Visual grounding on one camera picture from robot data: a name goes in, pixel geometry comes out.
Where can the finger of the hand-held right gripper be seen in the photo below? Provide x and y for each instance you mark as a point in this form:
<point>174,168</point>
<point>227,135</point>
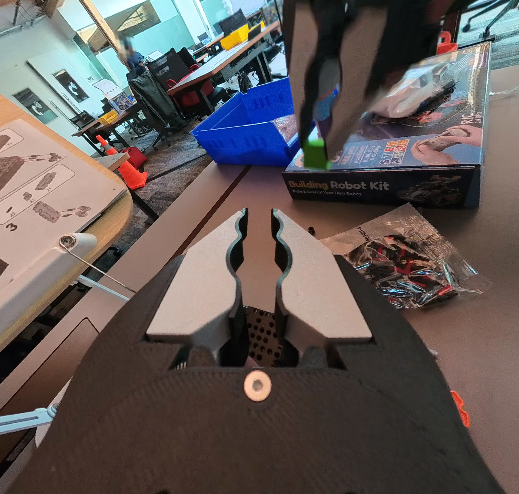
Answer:
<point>302,56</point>
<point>361,64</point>

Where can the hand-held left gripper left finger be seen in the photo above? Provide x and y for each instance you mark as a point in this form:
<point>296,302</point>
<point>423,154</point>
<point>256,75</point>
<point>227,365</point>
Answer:
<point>198,295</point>

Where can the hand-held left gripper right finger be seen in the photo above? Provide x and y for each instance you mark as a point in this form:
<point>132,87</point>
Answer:
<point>320,295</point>

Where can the green foam cube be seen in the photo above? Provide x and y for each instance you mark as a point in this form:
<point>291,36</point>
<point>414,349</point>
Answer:
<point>314,155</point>

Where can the grey desk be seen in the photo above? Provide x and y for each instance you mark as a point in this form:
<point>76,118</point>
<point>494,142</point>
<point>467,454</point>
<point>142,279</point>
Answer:
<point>466,340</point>

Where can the clear bag of white parts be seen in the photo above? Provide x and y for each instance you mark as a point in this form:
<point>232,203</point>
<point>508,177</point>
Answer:
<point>413,89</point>

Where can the yellow storage bin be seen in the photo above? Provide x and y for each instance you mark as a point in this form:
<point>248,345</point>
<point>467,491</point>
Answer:
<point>237,38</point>
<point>107,117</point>

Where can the black perforated brick plate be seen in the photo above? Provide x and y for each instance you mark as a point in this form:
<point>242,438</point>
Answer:
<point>261,332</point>

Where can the bubble wrap packet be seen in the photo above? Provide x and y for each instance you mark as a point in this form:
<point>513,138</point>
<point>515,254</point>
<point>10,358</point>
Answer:
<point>286,127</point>

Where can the long office table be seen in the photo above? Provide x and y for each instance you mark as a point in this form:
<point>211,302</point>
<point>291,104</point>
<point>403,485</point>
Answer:
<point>227,60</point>

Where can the clear bag black red parts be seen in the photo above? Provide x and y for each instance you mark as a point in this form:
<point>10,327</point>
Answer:
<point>405,267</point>

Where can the blue storage bin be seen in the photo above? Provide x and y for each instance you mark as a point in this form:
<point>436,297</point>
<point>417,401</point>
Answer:
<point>243,137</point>

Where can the red office chair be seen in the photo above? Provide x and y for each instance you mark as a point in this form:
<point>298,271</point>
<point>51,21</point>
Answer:
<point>194,93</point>

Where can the white book stand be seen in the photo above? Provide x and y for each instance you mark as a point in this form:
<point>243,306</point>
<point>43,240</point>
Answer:
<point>117,214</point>

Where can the blue robot kit box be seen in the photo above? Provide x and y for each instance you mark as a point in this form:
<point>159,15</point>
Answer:
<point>385,186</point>

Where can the orange traffic cone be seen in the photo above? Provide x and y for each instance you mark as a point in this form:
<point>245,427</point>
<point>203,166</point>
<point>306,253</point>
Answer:
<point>129,170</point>

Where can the dark covered chair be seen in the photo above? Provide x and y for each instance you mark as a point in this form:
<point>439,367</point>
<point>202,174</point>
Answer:
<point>154,97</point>

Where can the wooden side table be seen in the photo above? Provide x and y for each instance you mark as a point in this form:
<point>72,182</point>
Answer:
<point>109,161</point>

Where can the orange gear wheel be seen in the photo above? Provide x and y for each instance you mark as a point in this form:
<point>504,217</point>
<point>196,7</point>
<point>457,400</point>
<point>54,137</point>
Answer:
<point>460,409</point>

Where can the colourful product box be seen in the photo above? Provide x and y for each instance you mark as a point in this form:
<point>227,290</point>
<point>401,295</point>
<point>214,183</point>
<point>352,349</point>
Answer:
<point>121,101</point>

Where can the instruction booklet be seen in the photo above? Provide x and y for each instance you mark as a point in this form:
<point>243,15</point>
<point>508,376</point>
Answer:
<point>40,178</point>

